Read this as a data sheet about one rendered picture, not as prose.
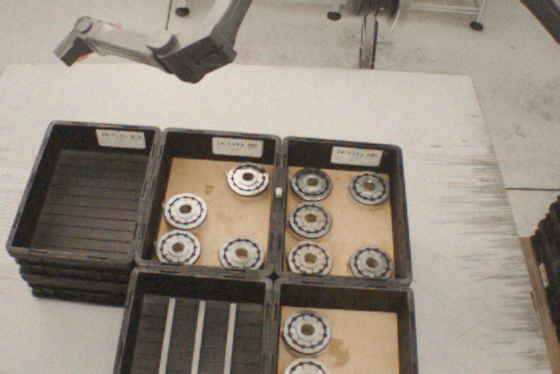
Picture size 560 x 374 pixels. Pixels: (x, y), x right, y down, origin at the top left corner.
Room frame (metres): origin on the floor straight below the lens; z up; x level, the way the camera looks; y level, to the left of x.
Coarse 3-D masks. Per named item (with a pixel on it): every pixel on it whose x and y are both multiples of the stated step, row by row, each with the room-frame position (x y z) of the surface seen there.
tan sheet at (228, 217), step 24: (192, 168) 1.00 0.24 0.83; (216, 168) 1.00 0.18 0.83; (264, 168) 1.02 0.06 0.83; (168, 192) 0.91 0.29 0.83; (192, 192) 0.92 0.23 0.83; (216, 192) 0.93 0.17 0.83; (216, 216) 0.86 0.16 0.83; (240, 216) 0.87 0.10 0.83; (264, 216) 0.87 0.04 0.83; (216, 240) 0.79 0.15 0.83; (264, 240) 0.80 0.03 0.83; (216, 264) 0.72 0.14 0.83; (264, 264) 0.74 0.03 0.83
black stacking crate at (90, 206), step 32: (64, 128) 1.01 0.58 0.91; (96, 128) 1.02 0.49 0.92; (64, 160) 0.98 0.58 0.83; (96, 160) 0.99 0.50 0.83; (128, 160) 1.00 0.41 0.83; (32, 192) 0.81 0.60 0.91; (64, 192) 0.88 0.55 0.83; (96, 192) 0.89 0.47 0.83; (128, 192) 0.90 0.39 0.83; (32, 224) 0.75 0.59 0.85; (64, 224) 0.78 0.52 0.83; (96, 224) 0.79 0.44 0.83; (128, 224) 0.81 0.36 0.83
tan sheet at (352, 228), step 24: (288, 192) 0.95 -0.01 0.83; (336, 192) 0.97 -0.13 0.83; (336, 216) 0.90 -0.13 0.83; (360, 216) 0.90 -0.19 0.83; (384, 216) 0.91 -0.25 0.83; (288, 240) 0.81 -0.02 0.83; (336, 240) 0.83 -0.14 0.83; (360, 240) 0.83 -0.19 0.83; (384, 240) 0.84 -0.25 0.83; (336, 264) 0.76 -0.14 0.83
